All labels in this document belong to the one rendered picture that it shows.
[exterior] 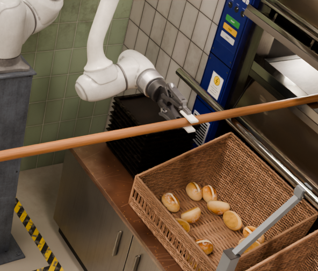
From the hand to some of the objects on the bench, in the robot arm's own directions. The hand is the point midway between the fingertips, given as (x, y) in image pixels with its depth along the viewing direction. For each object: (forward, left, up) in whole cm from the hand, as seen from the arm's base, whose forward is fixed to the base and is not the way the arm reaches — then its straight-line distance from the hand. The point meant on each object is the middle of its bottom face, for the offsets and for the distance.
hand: (187, 121), depth 223 cm
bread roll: (-10, +26, -60) cm, 66 cm away
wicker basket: (+61, +29, -62) cm, 91 cm away
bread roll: (+11, +45, -59) cm, 75 cm away
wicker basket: (0, +31, -62) cm, 69 cm away
